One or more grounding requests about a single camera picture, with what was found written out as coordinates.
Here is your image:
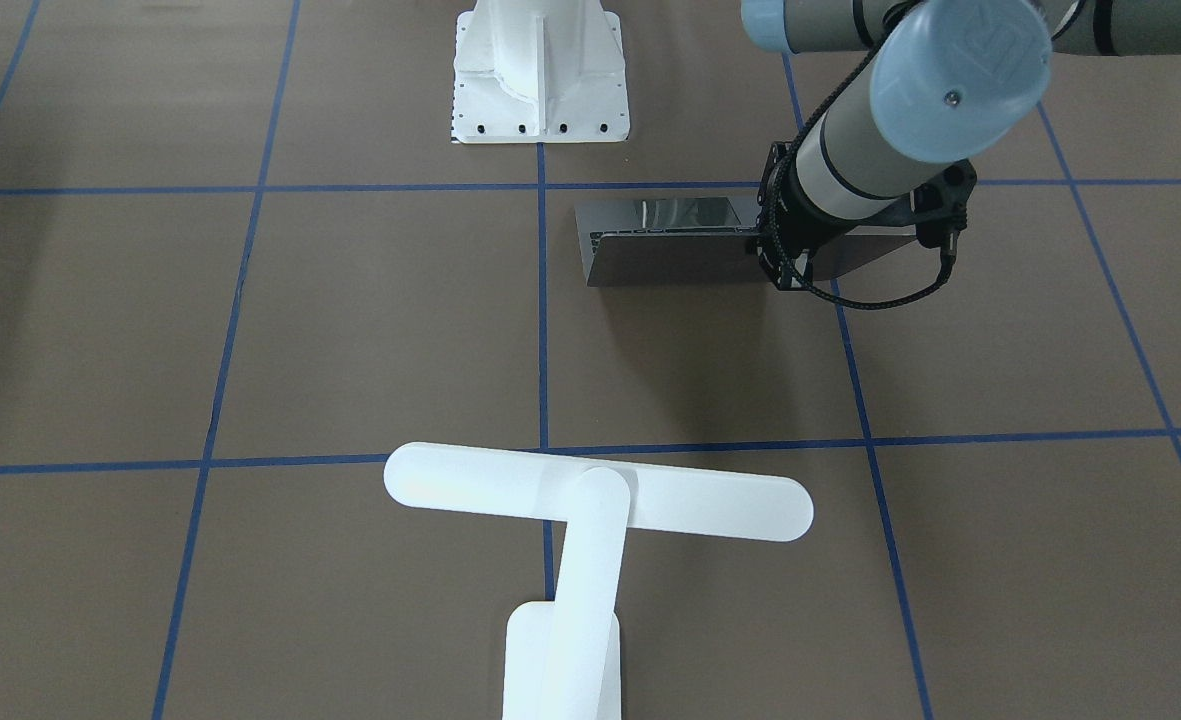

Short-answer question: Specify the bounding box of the grey laptop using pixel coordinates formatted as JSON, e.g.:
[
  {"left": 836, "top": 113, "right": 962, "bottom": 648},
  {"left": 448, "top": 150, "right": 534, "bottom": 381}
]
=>
[{"left": 575, "top": 194, "right": 916, "bottom": 287}]

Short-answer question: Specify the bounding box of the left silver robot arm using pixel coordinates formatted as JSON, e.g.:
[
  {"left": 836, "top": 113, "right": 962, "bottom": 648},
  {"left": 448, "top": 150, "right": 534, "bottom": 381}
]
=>
[{"left": 740, "top": 1, "right": 1181, "bottom": 307}]

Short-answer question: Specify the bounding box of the white desk lamp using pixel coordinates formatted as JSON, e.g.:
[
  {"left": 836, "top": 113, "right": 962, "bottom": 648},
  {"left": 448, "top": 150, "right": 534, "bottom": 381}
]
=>
[{"left": 384, "top": 441, "right": 815, "bottom": 719}]

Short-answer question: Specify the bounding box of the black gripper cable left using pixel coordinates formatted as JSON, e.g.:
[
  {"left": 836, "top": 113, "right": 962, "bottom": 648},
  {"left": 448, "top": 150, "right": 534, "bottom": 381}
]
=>
[{"left": 756, "top": 0, "right": 1091, "bottom": 310}]

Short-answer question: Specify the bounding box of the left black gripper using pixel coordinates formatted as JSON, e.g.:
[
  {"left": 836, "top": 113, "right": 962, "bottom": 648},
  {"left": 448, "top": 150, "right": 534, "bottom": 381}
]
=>
[{"left": 756, "top": 142, "right": 977, "bottom": 293}]

